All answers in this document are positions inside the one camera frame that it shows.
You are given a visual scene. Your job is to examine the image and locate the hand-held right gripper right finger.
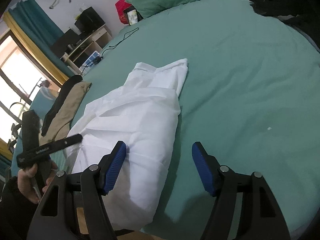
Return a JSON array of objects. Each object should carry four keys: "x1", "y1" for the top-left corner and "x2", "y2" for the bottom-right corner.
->
[{"x1": 192, "y1": 142, "x2": 292, "y2": 240}]

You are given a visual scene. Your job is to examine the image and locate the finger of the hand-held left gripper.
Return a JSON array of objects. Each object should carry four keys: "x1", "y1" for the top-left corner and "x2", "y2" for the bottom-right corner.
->
[{"x1": 50, "y1": 134, "x2": 83, "y2": 153}]

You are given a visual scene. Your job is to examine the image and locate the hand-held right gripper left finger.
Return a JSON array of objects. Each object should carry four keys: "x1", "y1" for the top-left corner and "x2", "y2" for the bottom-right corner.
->
[{"x1": 26, "y1": 140, "x2": 127, "y2": 240}]

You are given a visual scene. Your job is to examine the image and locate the white garment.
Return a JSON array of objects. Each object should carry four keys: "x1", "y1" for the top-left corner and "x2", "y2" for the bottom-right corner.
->
[{"x1": 64, "y1": 58, "x2": 189, "y2": 232}]

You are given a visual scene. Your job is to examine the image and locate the person's left forearm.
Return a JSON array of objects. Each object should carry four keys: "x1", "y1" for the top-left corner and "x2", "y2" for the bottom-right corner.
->
[{"x1": 0, "y1": 176, "x2": 39, "y2": 240}]

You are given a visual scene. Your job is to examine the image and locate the black clothes pile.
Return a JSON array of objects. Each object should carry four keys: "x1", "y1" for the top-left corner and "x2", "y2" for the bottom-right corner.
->
[{"x1": 246, "y1": 0, "x2": 320, "y2": 32}]

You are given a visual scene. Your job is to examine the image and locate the person's left hand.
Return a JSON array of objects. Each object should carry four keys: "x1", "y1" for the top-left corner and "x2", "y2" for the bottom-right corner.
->
[{"x1": 17, "y1": 159, "x2": 59, "y2": 204}]

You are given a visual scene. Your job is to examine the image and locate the beige pants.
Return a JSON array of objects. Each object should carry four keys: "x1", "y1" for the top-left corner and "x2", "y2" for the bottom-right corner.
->
[{"x1": 46, "y1": 81, "x2": 92, "y2": 143}]

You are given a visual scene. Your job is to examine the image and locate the black folded garment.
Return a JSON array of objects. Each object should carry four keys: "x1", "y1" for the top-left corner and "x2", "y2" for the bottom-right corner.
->
[{"x1": 41, "y1": 75, "x2": 83, "y2": 137}]

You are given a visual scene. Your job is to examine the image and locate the yellow framed window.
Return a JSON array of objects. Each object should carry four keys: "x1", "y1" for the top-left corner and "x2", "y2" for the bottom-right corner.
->
[{"x1": 0, "y1": 12, "x2": 66, "y2": 180}]

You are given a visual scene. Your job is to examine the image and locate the blue plastic box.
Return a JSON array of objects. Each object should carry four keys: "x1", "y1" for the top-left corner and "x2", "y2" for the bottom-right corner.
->
[{"x1": 80, "y1": 51, "x2": 101, "y2": 68}]

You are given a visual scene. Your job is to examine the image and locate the black electronics box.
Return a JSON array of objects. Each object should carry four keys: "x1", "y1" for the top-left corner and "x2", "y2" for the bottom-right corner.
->
[{"x1": 50, "y1": 29, "x2": 81, "y2": 58}]

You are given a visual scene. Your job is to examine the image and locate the green bed sheet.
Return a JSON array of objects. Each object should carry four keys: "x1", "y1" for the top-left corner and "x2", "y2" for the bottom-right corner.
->
[{"x1": 10, "y1": 0, "x2": 320, "y2": 240}]

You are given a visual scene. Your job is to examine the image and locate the wooden desk shelf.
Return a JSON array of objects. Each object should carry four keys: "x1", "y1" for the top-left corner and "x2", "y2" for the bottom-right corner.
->
[{"x1": 61, "y1": 25, "x2": 113, "y2": 68}]

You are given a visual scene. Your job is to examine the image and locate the teal curtain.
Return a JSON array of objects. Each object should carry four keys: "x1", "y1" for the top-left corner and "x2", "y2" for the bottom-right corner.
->
[{"x1": 9, "y1": 0, "x2": 75, "y2": 80}]

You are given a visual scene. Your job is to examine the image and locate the black cube speaker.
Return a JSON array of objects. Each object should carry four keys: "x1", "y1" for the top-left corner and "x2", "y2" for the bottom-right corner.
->
[{"x1": 74, "y1": 7, "x2": 105, "y2": 33}]

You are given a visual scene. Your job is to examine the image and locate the green printed packet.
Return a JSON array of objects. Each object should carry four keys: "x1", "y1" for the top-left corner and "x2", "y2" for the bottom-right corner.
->
[{"x1": 127, "y1": 9, "x2": 139, "y2": 26}]

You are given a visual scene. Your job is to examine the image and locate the red patterned cushion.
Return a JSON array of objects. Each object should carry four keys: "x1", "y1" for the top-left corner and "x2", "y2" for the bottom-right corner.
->
[{"x1": 115, "y1": 0, "x2": 143, "y2": 25}]

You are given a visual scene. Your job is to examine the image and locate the black cable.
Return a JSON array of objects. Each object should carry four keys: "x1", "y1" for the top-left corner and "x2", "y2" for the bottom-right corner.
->
[{"x1": 79, "y1": 27, "x2": 139, "y2": 77}]

